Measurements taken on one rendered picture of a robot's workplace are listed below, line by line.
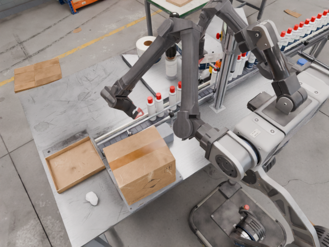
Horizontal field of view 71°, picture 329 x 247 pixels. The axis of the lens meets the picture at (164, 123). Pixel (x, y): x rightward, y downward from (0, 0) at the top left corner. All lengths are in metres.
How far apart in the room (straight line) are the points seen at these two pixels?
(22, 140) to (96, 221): 1.86
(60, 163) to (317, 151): 2.40
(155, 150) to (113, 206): 0.43
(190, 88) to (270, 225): 1.46
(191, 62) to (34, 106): 1.47
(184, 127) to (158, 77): 1.11
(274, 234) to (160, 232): 0.90
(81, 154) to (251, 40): 1.22
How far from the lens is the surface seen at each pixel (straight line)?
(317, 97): 0.97
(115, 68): 2.10
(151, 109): 1.49
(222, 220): 1.97
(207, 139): 0.79
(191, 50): 0.87
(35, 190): 2.66
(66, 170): 1.59
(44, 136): 1.82
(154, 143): 1.20
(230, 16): 1.10
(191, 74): 0.85
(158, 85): 1.81
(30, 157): 2.89
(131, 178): 1.13
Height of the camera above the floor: 2.14
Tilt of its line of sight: 53 degrees down
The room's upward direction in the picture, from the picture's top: 4 degrees counter-clockwise
